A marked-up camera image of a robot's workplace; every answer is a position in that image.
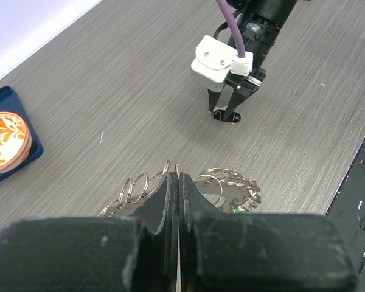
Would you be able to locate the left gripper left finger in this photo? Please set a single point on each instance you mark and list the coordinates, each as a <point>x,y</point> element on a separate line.
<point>133,253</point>

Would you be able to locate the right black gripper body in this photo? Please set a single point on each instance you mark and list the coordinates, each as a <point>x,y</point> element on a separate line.
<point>248,85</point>

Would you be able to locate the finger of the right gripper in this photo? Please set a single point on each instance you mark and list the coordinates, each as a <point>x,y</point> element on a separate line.
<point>237,98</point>
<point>213,100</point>

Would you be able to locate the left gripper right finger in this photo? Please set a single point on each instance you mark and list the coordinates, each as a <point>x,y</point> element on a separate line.
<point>261,252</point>

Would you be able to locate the green key tag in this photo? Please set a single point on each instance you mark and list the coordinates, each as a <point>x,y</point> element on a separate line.
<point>240,210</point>

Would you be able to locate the large metal keyring with rings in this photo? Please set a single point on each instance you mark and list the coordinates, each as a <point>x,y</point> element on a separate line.
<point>219,188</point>

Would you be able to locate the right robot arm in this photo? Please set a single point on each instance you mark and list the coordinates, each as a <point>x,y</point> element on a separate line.
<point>259,23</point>

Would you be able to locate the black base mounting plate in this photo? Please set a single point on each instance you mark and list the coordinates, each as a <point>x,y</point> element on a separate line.
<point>347,211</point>

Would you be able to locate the red patterned small bowl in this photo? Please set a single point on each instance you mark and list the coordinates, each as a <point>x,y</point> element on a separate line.
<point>15,141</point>

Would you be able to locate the dark blue tray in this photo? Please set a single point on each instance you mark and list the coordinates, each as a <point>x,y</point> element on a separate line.
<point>9,101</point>

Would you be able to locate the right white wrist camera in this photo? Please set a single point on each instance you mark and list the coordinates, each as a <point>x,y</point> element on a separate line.
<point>214,60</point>

